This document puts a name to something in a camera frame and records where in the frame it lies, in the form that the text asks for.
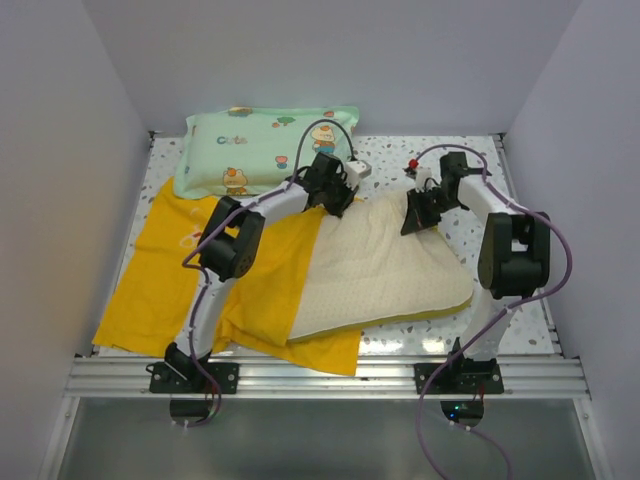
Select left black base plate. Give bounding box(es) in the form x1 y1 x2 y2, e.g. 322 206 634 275
145 362 240 394

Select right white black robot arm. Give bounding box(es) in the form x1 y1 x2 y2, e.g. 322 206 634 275
401 151 550 395

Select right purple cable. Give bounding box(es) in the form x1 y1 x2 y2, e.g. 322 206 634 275
414 144 576 480

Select cream yellow-edged pillow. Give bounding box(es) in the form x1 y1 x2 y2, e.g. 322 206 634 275
289 191 474 341

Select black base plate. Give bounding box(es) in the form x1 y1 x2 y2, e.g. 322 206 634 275
425 360 505 395
145 362 240 394

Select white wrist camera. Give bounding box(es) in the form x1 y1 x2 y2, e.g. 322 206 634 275
404 159 438 193
344 160 372 191

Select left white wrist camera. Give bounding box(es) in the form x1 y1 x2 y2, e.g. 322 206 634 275
344 160 372 191

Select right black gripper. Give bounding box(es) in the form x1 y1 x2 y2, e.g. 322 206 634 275
400 188 462 236

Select aluminium mounting rail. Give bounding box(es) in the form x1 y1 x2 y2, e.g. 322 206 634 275
63 355 590 400

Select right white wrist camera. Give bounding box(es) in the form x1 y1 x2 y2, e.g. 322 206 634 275
404 159 438 193

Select green cartoon bear pillow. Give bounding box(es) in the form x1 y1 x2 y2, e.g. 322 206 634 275
173 106 360 200

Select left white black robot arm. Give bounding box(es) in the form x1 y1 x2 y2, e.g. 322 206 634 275
147 153 371 394

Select yellow pillowcase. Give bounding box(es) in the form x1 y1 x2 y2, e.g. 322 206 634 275
93 180 360 376

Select purple cable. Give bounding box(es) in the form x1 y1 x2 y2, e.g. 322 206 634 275
180 119 357 426
414 144 576 480

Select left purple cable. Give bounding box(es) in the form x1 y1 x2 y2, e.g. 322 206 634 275
180 119 357 426

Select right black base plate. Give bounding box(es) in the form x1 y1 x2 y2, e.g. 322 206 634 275
425 360 505 395

